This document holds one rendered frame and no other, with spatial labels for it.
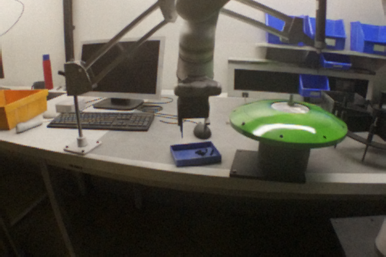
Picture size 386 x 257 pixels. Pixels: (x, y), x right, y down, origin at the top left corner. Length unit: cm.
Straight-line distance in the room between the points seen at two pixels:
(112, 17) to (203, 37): 133
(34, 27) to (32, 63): 30
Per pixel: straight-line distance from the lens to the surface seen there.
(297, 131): 54
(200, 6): 41
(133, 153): 78
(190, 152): 77
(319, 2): 89
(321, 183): 70
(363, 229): 69
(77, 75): 77
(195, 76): 50
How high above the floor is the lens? 126
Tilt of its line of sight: 18 degrees down
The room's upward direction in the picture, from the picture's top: straight up
